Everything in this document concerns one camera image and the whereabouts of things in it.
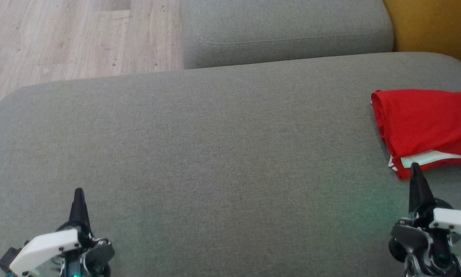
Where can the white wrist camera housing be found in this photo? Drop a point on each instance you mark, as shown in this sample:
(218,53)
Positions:
(42,246)
(457,223)

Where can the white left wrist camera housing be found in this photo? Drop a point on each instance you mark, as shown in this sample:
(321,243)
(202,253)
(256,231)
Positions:
(42,246)

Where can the large grey sofa seat cushion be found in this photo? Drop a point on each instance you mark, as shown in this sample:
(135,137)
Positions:
(215,154)

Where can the medium grey sofa seat cushion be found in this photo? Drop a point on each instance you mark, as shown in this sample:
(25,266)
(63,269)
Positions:
(284,27)

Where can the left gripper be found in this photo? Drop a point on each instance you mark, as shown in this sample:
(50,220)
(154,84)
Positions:
(96,256)

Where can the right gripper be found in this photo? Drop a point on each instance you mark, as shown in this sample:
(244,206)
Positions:
(415,238)

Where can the red shorts with white stripes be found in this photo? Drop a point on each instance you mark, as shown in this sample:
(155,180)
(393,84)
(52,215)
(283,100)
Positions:
(423,119)

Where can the wide yellow sofa back cushion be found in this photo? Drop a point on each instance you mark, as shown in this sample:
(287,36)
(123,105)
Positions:
(438,27)

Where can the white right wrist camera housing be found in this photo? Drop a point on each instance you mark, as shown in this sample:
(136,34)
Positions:
(457,223)

